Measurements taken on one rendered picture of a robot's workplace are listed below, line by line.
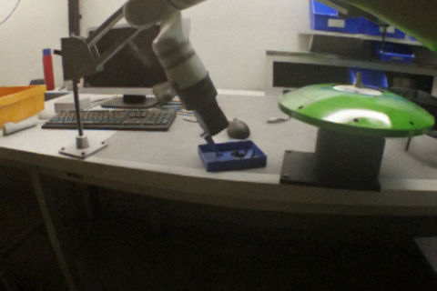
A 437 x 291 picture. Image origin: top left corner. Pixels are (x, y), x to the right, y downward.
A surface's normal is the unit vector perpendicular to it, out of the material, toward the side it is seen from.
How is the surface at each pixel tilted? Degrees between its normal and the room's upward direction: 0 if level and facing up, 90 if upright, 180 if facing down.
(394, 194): 90
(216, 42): 90
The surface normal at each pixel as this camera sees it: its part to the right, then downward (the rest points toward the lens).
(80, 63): 0.11, 0.30
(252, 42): -0.21, 0.30
